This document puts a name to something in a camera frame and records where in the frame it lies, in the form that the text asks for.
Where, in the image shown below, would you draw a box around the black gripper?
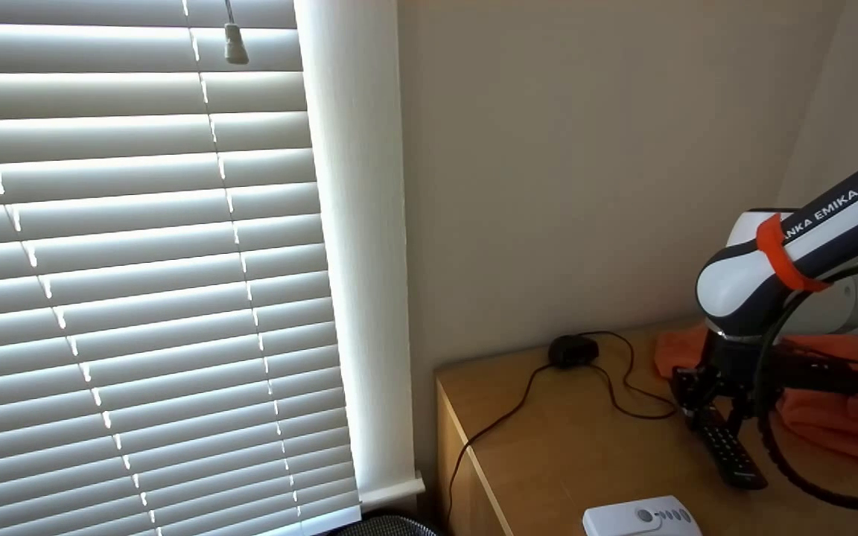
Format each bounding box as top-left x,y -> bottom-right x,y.
670,332 -> 780,442

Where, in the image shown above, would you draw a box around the black TV remote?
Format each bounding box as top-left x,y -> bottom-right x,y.
693,400 -> 769,491

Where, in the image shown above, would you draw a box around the small white remote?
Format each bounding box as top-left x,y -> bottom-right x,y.
581,495 -> 706,536

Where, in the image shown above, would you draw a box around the wooden desk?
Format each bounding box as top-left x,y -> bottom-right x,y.
432,317 -> 858,536

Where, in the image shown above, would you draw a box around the orange towel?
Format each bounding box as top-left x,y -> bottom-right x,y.
652,323 -> 858,478

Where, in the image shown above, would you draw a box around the black round puck device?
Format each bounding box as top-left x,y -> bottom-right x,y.
545,335 -> 603,373

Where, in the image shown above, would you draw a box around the black round bin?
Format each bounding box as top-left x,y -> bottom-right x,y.
334,509 -> 441,536

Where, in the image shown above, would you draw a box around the white window blinds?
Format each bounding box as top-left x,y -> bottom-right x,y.
0,0 -> 363,536

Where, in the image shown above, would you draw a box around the black ribbed cable conduit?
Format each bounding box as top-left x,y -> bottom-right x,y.
754,259 -> 858,516

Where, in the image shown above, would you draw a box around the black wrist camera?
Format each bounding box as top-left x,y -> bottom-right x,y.
769,351 -> 858,400

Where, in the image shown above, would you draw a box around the thin black puck cable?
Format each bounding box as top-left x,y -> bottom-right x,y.
444,329 -> 687,500

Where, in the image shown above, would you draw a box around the white window frame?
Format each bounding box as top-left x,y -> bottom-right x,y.
292,0 -> 430,513

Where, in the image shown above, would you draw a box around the blind cord tassel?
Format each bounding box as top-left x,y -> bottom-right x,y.
220,0 -> 252,70

